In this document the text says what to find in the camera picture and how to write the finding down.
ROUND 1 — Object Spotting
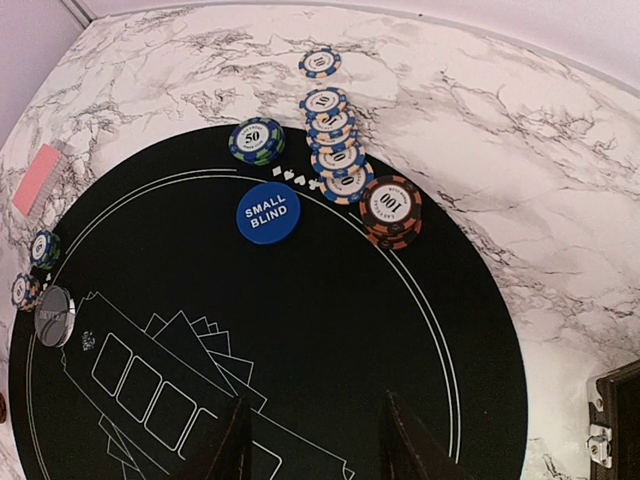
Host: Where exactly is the green poker chip stack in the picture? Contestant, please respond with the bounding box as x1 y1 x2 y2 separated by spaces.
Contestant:
30 230 61 270

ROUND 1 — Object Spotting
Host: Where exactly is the green fifty poker chip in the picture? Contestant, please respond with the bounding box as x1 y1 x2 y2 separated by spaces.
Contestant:
228 117 286 166

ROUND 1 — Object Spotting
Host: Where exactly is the red playing card deck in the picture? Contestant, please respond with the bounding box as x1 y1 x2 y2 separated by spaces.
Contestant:
12 144 62 217

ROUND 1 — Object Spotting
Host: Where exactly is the blue orange chip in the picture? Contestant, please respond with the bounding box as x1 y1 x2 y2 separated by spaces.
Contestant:
299 86 349 118
305 109 356 140
298 47 342 79
310 142 366 179
320 163 375 205

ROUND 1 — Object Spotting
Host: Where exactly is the black poker chip case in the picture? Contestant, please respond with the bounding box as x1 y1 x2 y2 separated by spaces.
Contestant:
586 360 640 480

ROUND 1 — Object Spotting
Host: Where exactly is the black white poker chip stack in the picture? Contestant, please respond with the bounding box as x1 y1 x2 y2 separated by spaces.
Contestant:
11 273 41 311

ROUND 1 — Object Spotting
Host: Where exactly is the red black hundred chip stack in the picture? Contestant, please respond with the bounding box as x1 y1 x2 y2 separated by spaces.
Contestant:
359 175 422 250

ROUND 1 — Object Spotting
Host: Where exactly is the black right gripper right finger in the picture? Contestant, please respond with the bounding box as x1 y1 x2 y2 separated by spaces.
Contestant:
385 391 472 479

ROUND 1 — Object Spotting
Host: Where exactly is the round black poker mat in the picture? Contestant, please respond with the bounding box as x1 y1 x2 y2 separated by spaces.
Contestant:
9 126 528 479

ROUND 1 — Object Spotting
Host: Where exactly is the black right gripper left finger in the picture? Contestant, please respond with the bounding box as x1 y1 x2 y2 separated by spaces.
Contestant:
170 397 252 480

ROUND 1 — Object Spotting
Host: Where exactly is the silver dealer button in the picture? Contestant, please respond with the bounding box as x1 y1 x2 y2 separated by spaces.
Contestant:
34 286 76 348

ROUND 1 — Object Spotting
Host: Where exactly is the blue small blind button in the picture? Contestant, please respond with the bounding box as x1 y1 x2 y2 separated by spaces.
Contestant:
236 182 301 245

